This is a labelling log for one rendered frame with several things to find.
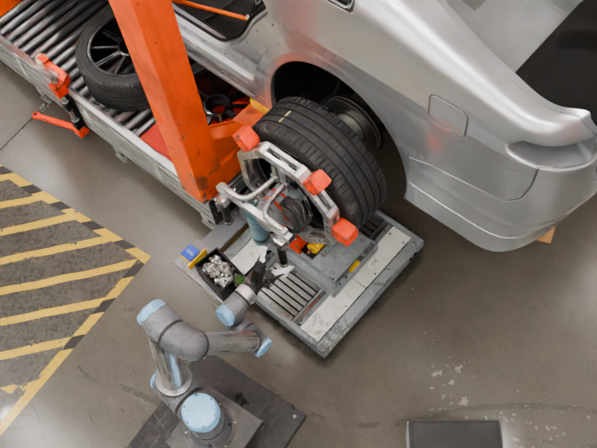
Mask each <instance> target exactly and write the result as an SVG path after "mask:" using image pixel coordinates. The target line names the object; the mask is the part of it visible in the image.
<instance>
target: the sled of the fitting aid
mask: <svg viewBox="0 0 597 448"><path fill-rule="evenodd" d="M358 231H359V230H358ZM359 232H360V233H362V232H361V231H359ZM362 234H363V233H362ZM363 235H364V234H363ZM275 236H276V233H273V234H272V235H271V240H270V242H269V243H268V244H266V245H265V247H268V249H269V250H271V251H272V252H273V253H275V254H276V255H277V256H278V253H277V250H276V247H275V246H274V242H273V239H274V238H275ZM364 236H366V235H364ZM366 237H367V236H366ZM368 238H369V237H368ZM369 239H370V238H369ZM285 250H286V254H287V259H288V260H289V264H290V265H291V266H294V268H295V269H296V270H297V271H298V272H300V273H301V274H302V275H304V276H305V277H307V278H308V279H309V280H311V281H312V282H313V283H315V284H316V285H318V286H319V287H320V288H322V289H323V290H324V291H326V292H327V293H328V294H329V295H330V296H332V297H333V298H335V297H336V296H337V295H338V294H339V293H340V292H341V291H342V290H343V288H344V287H345V286H346V285H347V284H348V283H349V282H350V281H351V280H352V279H353V277H354V276H355V275H356V274H357V273H358V272H359V271H360V270H361V269H362V267H363V266H364V265H365V264H366V263H367V262H368V261H369V260H370V259H371V257H372V256H373V255H374V254H375V253H376V252H377V251H378V244H377V243H376V242H375V241H373V240H372V239H370V244H369V245H368V247H367V248H366V249H365V250H364V251H363V252H362V253H361V254H360V255H359V256H358V257H357V259H356V260H355V261H354V262H353V263H352V264H351V265H350V266H349V267H348V268H347V269H346V271H345V272H344V273H343V274H342V275H341V276H340V277H339V278H338V279H337V280H336V282H335V283H332V282H331V281H329V280H328V279H327V278H325V277H324V276H322V275H321V274H320V273H318V272H317V271H316V270H314V269H313V268H311V267H310V266H309V265H307V264H306V263H305V262H304V261H303V260H301V259H300V258H299V257H297V256H296V255H294V254H293V253H292V252H290V251H289V250H287V249H285Z"/></svg>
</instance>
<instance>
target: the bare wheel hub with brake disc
mask: <svg viewBox="0 0 597 448"><path fill-rule="evenodd" d="M325 106H327V107H329V108H331V113H333V114H335V115H336V116H338V117H339V118H340V119H341V120H342V121H344V122H345V123H346V124H347V125H348V126H349V127H350V128H351V129H352V130H353V131H354V132H355V133H356V134H357V135H358V136H359V137H360V139H361V140H362V141H363V143H365V144H366V146H367V147H368V149H369V150H370V152H371V153H373V152H375V151H376V150H377V149H378V148H379V146H380V143H381V138H380V134H379V131H378V127H377V126H376V125H375V123H374V122H373V120H372V119H371V117H370V116H369V115H368V114H367V113H366V112H365V111H364V110H363V109H362V108H361V107H360V106H359V105H357V104H356V103H354V102H353V101H351V100H349V99H347V98H344V97H340V96H334V97H331V98H330V99H329V100H328V101H327V102H326V103H325Z"/></svg>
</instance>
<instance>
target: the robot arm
mask: <svg viewBox="0 0 597 448"><path fill-rule="evenodd" d="M267 252H268V247H267V248H266V249H265V250H264V251H263V252H262V253H261V254H260V255H259V257H258V259H257V261H256V262H255V264H254V268H253V270H252V274H251V280H250V282H251V283H250V284H249V283H245V284H240V285H239V286H238V287H237V288H236V289H235V291H234V292H233V293H232V294H231V295H230V296H229V297H228V298H227V299H226V300H225V301H224V302H223V303H222V304H221V305H219V307H218V308H217V310H216V315H217V317H218V319H219V320H220V321H221V322H222V323H223V324H224V325H225V326H226V328H227V330H228V332H204V331H202V330H200V329H195V328H192V327H190V326H189V325H187V324H186V323H184V322H183V321H182V320H181V319H180V318H179V317H178V316H177V315H176V314H175V313H174V312H173V311H172V310H171V309H170V308H169V307H168V306H167V305H166V303H164V302H163V301H162V300H153V301H151V302H149V303H148V304H147V305H146V306H145V307H144V308H143V309H142V310H141V311H140V312H139V314H138V316H137V321H138V323H139V325H141V326H142V327H143V328H144V329H145V332H146V335H147V338H148V340H149V344H150V347H151V350H152V353H153V357H154V359H155V365H156V369H157V370H156V371H155V374H153V376H152V378H151V381H150V386H151V388H152V389H153V390H154V391H155V393H156V394H157V395H159V396H160V398H161V399H162V400H163V401H164V402H165V403H166V404H167V405H168V406H169V407H170V408H171V409H172V411H173V412H174V413H175V414H176V415H177V416H178V417H179V418H180V419H181V420H182V421H183V422H184V423H185V424H186V426H187V427H188V433H189V435H190V438H191V440H192V441H193V442H194V443H195V444H196V445H197V446H198V447H200V448H219V447H220V446H221V445H223V444H224V443H225V442H226V441H227V440H228V438H229V437H230V435H231V432H232V421H231V418H230V416H229V415H228V413H227V412H226V411H225V410H224V409H223V408H221V407H219V405H218V403H217V402H216V400H215V399H214V398H213V397H212V396H209V395H208V394H207V393H206V392H205V391H204V390H203V389H202V388H201V387H200V386H199V385H198V384H197V383H196V382H195V381H194V380H193V378H192V373H191V371H190V370H189V368H188V367H187V366H186V365H185V364H184V360H187V361H199V360H201V359H203V358H204V357H205V356H215V355H225V354H236V353H247V352H248V353H253V354H254V355H255V356H257V357H260V356H263V355H264V354H265V353H266V352H267V350H268V349H269V348H270V346H271V343H272V341H271V340H270V339H269V338H268V337H267V336H266V335H265V334H264V333H263V332H262V331H261V330H260V329H259V328H258V327H257V326H256V325H255V324H254V323H253V322H252V321H251V320H250V319H249V318H248V317H246V316H245V315H244V313H243V312H244V311H245V310H246V309H247V308H248V307H249V306H250V305H251V304H253V303H254V301H255V300H256V299H257V295H258V292H259V291H260V290H261V289H262V288H266V289H267V290H268V289H269V288H270V287H271V286H272V285H273V284H274V283H275V280H277V279H279V278H280V277H286V276H287V275H288V273H289V272H290V271H292V270H293V269H294V266H288V267H287V268H283V269H277V270H276V271H275V272H274V273H273V274H272V269H268V268H267V266H266V265H265V264H266V256H267ZM270 284H271V285H270ZM269 285H270V286H269Z"/></svg>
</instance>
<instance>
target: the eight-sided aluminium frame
mask: <svg viewBox="0 0 597 448"><path fill-rule="evenodd" d="M271 154H273V155H274V156H276V157H278V158H279V159H282V160H283V161H285V162H286V163H288V164H289V165H290V167H292V168H293V169H295V170H296V171H294V170H292V169H291V168H290V167H289V166H288V165H286V164H284V163H283V162H281V161H280V160H278V159H277V158H275V157H274V156H272V155H271ZM237 158H238V160H239V164H240V166H241V170H242V174H243V180H244V182H245V184H246V185H247V187H249V188H250V189H251V191H252V192H253V191H255V190H256V189H257V187H256V184H258V186H259V187H260V186H261V185H263V184H264V182H263V180H262V179H261V178H260V177H259V175H258V170H257V166H256V163H255V158H263V159H265V160H266V161H268V162H269V163H270V164H272V165H274V166H275V167H276V168H277V169H279V170H280V171H282V172H284V173H286V175H288V176H289V177H291V178H292V179H294V180H295V181H296V182H297V183H298V184H299V186H300V187H301V188H302V189H303V191H304V192H305V193H306V195H307V196H308V197H309V199H310V200H311V201H312V203H313V204H314V205H315V207H316V208H317V209H318V211H319V212H320V213H321V214H322V217H323V225H324V228H313V227H311V226H309V225H307V226H306V227H305V228H304V230H305V231H303V230H302V231H301V232H300V233H299V234H298V236H300V237H301V238H302V239H303V240H304V241H306V242H308V243H310V244H311V243H313V244H328V245H330V244H334V243H335V242H336V241H337V239H335V238H334V237H332V236H331V228H332V227H333V226H334V225H335V224H336V223H337V222H338V220H339V210H338V207H337V206H336V204H334V203H333V201H332V200H331V199H330V197H329V196H328V195H327V193H326V192H325V191H323V192H322V193H320V194H318V196H319V197H320V198H321V199H322V200H323V202H324V203H325V204H326V206H324V204H323V203H322V201H321V200H320V199H319V198H318V196H317V195H314V196H312V195H311V194H310V193H309V192H308V191H307V189H306V188H305V187H304V186H303V185H302V183H303V182H304V181H305V180H306V179H307V178H308V177H309V176H310V175H311V174H312V173H311V172H310V171H309V170H308V169H307V168H306V167H305V166H304V165H303V164H300V163H299V162H297V161H296V160H295V159H293V158H292V157H290V156H288V155H287V154H285V153H284V152H282V151H281V150H280V149H279V148H277V147H275V146H274V144H272V143H269V142H268V141H264V142H260V143H259V144H258V145H257V146H256V147H255V148H254V149H252V150H251V151H248V152H243V151H242V150H240V151H239V152H238V153H237ZM283 225H284V226H285V227H286V226H288V227H289V228H291V229H292V230H293V229H294V227H293V226H292V224H291V222H290V221H288V220H286V221H285V222H284V223H283Z"/></svg>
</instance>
